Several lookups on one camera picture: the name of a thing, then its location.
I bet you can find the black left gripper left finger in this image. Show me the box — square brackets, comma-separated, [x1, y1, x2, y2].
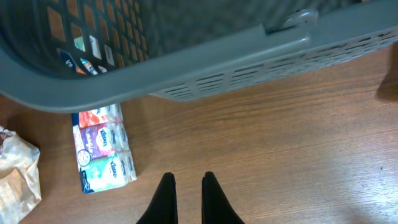
[137, 172, 178, 224]

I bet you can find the grey plastic basket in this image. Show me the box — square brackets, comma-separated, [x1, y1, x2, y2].
[1, 0, 397, 113]

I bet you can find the small brown paper snack bag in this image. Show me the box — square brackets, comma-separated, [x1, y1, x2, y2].
[1, 128, 42, 224]

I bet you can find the Kleenex tissue multipack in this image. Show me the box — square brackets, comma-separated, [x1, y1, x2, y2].
[72, 103, 137, 194]

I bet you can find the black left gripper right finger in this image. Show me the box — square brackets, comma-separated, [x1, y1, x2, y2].
[201, 171, 244, 224]

